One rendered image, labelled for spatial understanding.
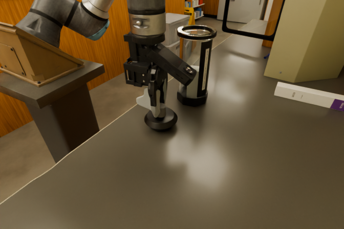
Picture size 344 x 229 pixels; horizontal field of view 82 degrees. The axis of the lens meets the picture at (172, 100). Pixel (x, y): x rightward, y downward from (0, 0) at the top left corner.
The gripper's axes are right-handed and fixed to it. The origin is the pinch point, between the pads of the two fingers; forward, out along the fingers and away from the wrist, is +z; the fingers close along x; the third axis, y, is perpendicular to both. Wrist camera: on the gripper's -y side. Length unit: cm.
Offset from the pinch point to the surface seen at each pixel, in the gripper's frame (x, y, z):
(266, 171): 7.5, -27.3, 5.2
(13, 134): -44, 166, 99
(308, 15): -38, -37, -19
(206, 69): -13.3, -9.4, -7.1
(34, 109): -8, 62, 20
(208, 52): -13.2, -9.3, -12.2
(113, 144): 10.7, 8.7, 5.2
